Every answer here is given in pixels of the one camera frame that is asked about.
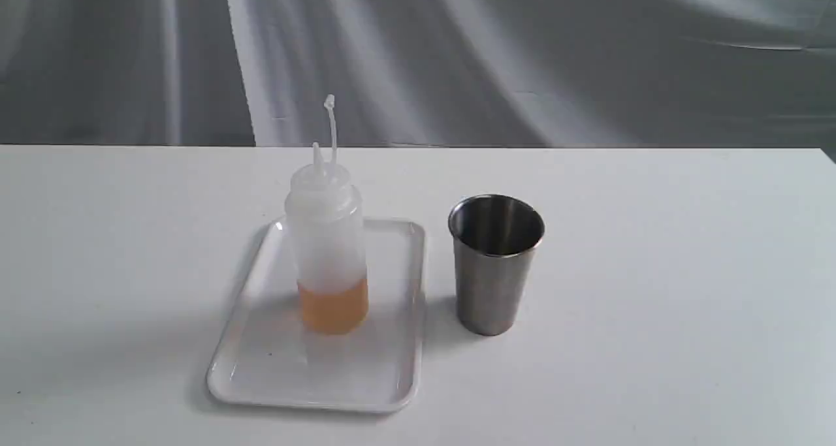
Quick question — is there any white rectangular plastic tray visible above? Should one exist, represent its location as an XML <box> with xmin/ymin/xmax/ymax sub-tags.
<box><xmin>206</xmin><ymin>217</ymin><xmax>427</xmax><ymax>415</ymax></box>

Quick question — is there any clear plastic squeeze bottle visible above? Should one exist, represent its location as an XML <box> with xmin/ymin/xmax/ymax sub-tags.
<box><xmin>285</xmin><ymin>94</ymin><xmax>368</xmax><ymax>335</ymax></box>

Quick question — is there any white fabric backdrop curtain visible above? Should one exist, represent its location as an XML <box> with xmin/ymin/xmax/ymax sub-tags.
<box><xmin>1</xmin><ymin>0</ymin><xmax>835</xmax><ymax>155</ymax></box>

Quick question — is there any stainless steel cup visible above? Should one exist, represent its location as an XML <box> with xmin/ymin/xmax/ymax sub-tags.
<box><xmin>447</xmin><ymin>194</ymin><xmax>545</xmax><ymax>336</ymax></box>

